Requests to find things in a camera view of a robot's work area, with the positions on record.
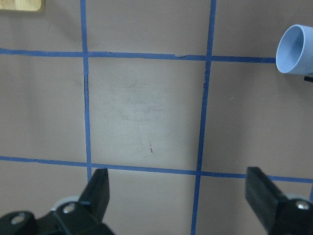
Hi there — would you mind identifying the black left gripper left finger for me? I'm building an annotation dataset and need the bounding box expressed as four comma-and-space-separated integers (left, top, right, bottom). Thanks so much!
53, 168, 109, 235

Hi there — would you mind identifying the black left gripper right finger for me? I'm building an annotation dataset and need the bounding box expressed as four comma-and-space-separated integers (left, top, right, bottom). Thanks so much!
245, 167, 313, 235

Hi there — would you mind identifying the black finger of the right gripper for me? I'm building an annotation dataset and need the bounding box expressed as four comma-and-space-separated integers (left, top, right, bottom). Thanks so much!
304, 76, 313, 82

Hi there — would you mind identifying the light blue plastic cup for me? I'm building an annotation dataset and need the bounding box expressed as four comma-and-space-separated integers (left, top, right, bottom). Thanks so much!
276, 24, 313, 75

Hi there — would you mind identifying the wooden mug rack stand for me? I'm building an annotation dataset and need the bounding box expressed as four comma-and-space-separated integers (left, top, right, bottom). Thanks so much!
0, 0, 45, 12

